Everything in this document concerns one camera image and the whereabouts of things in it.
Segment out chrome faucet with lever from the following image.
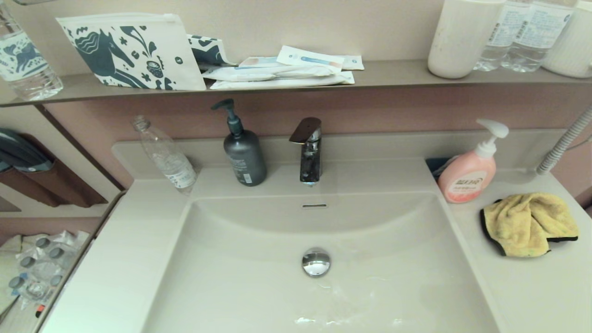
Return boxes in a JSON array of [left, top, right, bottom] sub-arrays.
[[289, 117, 323, 187]]

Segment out yellow cloth with black trim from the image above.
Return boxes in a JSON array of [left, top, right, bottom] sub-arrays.
[[480, 192, 580, 258]]

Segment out white sink basin vanity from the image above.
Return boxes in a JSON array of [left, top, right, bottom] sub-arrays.
[[39, 129, 592, 333]]

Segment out dark grey pump bottle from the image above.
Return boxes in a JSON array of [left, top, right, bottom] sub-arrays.
[[211, 98, 268, 187]]

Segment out flat long white packet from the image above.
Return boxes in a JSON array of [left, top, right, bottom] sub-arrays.
[[209, 71, 356, 90]]

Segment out long white wrapped packet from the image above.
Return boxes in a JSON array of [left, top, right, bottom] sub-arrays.
[[201, 64, 337, 82]]

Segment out chrome drain stopper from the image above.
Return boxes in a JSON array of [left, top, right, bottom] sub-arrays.
[[302, 247, 332, 278]]

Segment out white packet with blue stripe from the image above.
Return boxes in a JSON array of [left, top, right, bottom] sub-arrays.
[[276, 45, 345, 73]]

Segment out pale pink blue packet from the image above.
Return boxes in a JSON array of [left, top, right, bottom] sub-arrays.
[[237, 56, 280, 68]]

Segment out empty clear plastic bottle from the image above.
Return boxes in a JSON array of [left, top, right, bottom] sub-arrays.
[[131, 114, 199, 195]]

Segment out dark blue small object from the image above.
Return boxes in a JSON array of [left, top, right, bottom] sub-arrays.
[[425, 157, 456, 180]]

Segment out folded white blue print pouch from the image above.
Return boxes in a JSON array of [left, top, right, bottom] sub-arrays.
[[186, 34, 237, 71]]

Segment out pink hand soap pump bottle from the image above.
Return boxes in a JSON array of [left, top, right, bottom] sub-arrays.
[[437, 118, 510, 204]]

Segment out white pouch blue horse print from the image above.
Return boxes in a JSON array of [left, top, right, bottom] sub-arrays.
[[55, 12, 207, 92]]

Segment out clear water bottle white label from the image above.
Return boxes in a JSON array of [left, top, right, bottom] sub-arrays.
[[473, 0, 515, 72], [500, 0, 579, 73]]

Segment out plastic-wrapped water bottle pack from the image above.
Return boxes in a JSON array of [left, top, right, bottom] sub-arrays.
[[0, 230, 92, 315]]

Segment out dark grey hair dryer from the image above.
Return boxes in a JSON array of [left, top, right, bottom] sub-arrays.
[[0, 128, 55, 173]]

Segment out water bottle with blue label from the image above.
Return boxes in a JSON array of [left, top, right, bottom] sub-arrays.
[[0, 0, 64, 102]]

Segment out ribbed white cup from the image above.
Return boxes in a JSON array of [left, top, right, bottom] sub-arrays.
[[541, 0, 592, 79]]

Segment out grey wall shelf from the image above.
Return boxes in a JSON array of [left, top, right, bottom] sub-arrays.
[[0, 58, 592, 108]]

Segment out brown wall holder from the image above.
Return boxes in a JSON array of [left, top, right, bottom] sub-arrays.
[[0, 133, 108, 209]]

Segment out grey corrugated hose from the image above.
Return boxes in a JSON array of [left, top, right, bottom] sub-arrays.
[[536, 105, 592, 176]]

